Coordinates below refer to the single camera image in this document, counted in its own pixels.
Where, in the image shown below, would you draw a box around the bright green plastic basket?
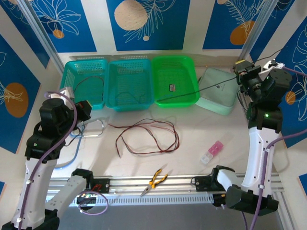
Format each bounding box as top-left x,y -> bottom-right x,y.
151,55 -> 201,109

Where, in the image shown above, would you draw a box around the pink and clear pill box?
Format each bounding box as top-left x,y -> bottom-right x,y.
200,140 -> 225,166

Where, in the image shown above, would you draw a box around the turquoise green plastic basket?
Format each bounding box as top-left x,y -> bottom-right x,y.
57,58 -> 108,111

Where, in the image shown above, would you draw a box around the white slotted cable duct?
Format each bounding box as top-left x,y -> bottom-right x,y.
71,54 -> 216,63
31,193 -> 214,206

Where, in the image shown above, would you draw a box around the thin blue cable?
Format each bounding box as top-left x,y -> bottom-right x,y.
116,76 -> 147,105

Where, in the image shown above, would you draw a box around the aluminium frame post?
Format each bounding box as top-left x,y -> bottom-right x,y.
236,0 -> 276,72
16,0 -> 62,70

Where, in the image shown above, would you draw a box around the pale green lidded box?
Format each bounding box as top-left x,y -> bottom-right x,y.
195,67 -> 243,117

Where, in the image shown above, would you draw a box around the yellow handled pliers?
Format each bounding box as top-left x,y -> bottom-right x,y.
140,163 -> 173,197

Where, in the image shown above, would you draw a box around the thin red cable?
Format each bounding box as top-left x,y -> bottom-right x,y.
72,75 -> 106,103

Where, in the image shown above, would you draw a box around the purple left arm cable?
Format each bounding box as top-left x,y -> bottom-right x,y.
16,91 -> 108,230

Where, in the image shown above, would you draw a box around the thin black cable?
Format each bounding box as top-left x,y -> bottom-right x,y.
155,48 -> 283,103

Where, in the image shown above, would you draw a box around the teal blue plastic basket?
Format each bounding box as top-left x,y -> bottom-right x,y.
105,58 -> 154,113

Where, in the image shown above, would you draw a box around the blue stethoscope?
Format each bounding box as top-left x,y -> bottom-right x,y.
54,116 -> 111,170

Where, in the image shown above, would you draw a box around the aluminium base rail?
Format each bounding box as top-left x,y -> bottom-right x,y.
20,174 -> 286,195

